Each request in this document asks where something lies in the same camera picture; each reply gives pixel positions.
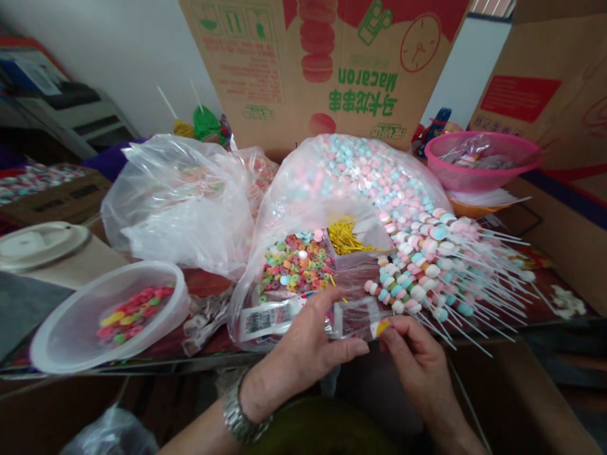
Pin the person's right hand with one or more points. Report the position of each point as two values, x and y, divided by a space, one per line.
422 369

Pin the person's left hand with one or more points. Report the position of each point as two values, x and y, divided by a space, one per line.
294 360

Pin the small clear wrapper bag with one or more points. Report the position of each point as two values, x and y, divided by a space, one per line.
355 317

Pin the stack of printed clear packets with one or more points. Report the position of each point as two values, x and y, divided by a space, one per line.
265 322

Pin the person's body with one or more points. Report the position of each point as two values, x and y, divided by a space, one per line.
327 426

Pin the crumpled clear wrappers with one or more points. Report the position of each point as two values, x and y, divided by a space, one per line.
206 322

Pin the plain brown cardboard box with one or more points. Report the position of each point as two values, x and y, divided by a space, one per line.
521 403

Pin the pile of pastel candy skewers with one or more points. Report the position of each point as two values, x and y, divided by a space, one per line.
436 265

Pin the bundle of gold twist ties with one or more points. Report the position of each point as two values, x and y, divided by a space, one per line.
348 234

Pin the loose white candy pieces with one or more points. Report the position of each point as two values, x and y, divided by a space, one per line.
566 301

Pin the orange plastic basket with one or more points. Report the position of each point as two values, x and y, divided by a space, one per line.
474 205

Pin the large clear bag of pastel candies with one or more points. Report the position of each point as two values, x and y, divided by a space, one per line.
360 185

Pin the clear plastic bag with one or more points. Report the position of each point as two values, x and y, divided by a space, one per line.
109 433

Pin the pink plastic basket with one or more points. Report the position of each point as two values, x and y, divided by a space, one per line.
474 177

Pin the clear plastic bowl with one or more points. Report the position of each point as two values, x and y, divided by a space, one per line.
76 327

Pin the blue bottle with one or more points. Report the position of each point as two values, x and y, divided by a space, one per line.
440 122

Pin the green foil ornament on stick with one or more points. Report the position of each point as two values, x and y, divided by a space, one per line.
206 124

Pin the yellow foil ornament on stick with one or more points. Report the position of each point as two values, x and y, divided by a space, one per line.
184 128

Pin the printed brown cardboard carton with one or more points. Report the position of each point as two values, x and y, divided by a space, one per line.
284 95

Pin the grey sheet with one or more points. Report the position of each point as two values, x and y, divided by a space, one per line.
28 308

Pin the beige container with white lid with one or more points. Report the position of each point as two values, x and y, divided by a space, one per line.
38 246

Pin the open carton of wrapped candies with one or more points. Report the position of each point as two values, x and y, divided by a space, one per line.
52 189

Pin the brown carton with red label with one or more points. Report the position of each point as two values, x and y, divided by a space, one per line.
559 71

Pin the shelf with clutter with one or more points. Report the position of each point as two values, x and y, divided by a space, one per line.
57 95

